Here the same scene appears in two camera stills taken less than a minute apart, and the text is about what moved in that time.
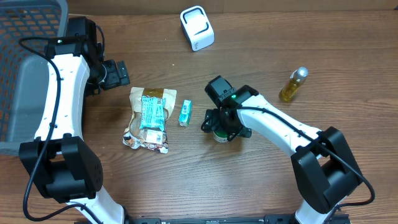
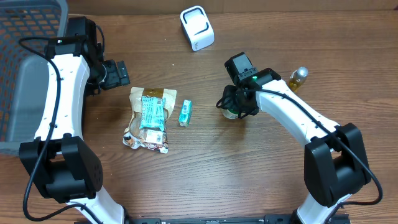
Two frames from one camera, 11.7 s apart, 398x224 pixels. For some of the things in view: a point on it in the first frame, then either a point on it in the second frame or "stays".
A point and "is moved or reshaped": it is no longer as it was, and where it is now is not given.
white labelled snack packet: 154,139 stays
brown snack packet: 135,98 stays
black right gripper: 215,122 to 230,102
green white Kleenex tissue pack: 185,115 stays
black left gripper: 116,79 stays
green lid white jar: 219,139 is moved or reshaped
